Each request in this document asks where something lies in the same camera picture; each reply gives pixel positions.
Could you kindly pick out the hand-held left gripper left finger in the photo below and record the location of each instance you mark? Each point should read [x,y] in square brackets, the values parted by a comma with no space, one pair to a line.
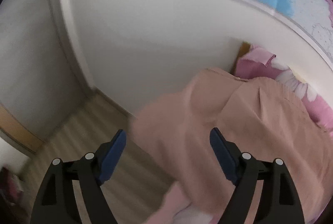
[111,156]

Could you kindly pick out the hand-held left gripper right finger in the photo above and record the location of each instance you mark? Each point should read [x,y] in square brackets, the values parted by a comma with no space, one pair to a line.
[221,153]

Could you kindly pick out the dusty pink garment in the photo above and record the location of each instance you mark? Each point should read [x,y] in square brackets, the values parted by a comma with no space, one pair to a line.
[208,104]

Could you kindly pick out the pink daisy rolled quilt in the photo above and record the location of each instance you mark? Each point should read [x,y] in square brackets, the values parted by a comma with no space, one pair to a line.
[260,65]

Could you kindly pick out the wooden door frame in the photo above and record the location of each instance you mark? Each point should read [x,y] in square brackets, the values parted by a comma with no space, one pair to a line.
[20,132]

